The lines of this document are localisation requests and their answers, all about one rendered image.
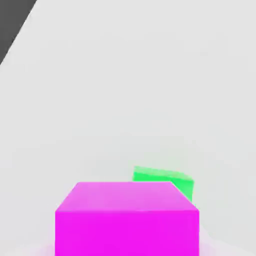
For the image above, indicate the small magenta cube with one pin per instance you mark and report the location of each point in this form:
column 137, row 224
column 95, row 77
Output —
column 127, row 224

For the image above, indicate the small green cube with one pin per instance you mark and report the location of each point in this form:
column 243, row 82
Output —
column 180, row 183

